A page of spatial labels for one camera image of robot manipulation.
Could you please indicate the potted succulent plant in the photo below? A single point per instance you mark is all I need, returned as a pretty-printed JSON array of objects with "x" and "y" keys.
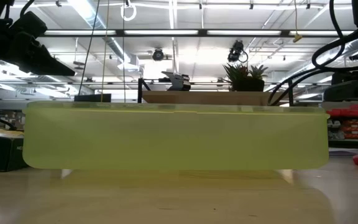
[{"x": 247, "y": 84}]

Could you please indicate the round black overhead camera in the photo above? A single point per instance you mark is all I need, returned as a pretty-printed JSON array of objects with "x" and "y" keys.
[{"x": 158, "y": 55}]

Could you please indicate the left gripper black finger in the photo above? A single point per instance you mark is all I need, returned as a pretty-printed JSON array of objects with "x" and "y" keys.
[
  {"x": 51, "y": 60},
  {"x": 47, "y": 71}
]

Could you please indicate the black overhead light bar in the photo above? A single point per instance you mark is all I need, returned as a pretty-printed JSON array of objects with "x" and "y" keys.
[{"x": 120, "y": 32}]

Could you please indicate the yellow-green translucent pencil case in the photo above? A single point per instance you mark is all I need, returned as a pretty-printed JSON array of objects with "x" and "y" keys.
[{"x": 172, "y": 140}]

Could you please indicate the red parts bin rack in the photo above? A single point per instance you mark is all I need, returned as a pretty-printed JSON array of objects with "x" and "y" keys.
[{"x": 353, "y": 124}]

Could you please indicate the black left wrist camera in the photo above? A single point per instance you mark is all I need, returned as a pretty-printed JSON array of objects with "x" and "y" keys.
[{"x": 33, "y": 25}]

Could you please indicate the black monitor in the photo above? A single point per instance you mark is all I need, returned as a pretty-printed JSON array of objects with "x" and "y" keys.
[{"x": 92, "y": 97}]

